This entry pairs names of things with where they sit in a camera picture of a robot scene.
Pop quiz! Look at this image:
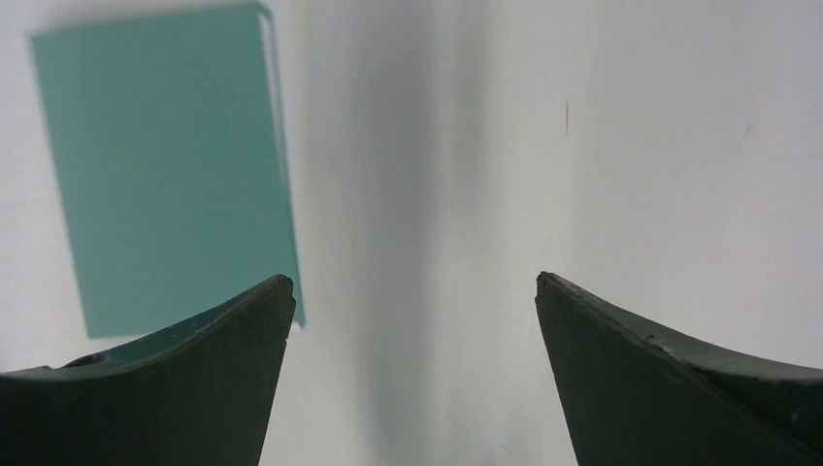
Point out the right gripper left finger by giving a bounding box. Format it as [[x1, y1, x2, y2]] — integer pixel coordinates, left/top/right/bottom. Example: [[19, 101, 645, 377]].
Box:
[[1, 275, 296, 465]]

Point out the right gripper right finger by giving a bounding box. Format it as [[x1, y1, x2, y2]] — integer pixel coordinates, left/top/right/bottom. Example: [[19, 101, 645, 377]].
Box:
[[536, 272, 822, 465]]

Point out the teal green folder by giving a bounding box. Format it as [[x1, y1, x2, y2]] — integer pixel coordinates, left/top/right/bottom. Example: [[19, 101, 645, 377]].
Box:
[[30, 1, 300, 339]]

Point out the light blue table mat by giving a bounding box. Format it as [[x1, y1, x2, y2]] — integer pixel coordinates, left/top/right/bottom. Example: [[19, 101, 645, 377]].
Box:
[[0, 0, 823, 466]]

